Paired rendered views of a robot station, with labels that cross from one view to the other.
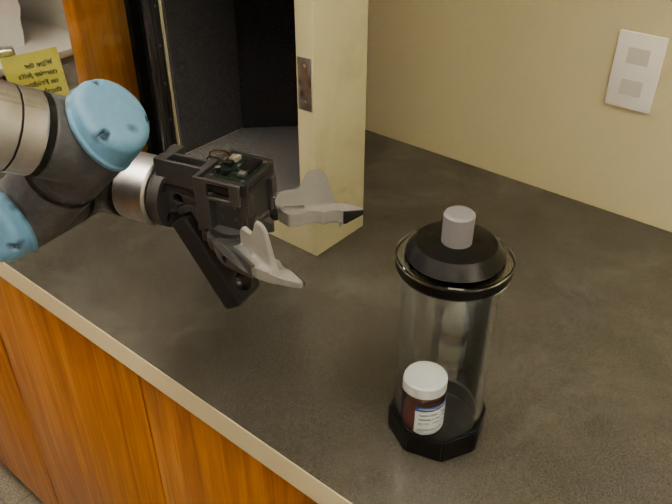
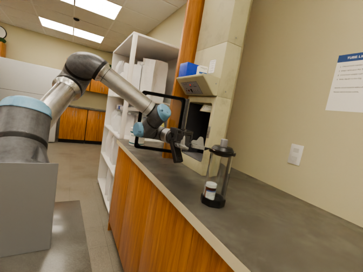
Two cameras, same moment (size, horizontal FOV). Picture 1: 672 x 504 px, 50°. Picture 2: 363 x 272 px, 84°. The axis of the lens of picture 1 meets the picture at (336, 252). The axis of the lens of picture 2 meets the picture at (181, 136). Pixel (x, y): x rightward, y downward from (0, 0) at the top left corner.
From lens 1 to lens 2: 0.43 m
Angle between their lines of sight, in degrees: 33
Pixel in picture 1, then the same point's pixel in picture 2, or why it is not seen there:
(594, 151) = (284, 176)
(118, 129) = (165, 110)
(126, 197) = (162, 134)
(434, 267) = (215, 147)
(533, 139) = (269, 171)
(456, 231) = (222, 142)
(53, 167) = (151, 114)
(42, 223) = (146, 129)
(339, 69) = (217, 131)
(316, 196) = (200, 143)
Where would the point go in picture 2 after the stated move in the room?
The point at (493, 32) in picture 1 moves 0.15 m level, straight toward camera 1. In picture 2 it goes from (261, 143) to (256, 144)
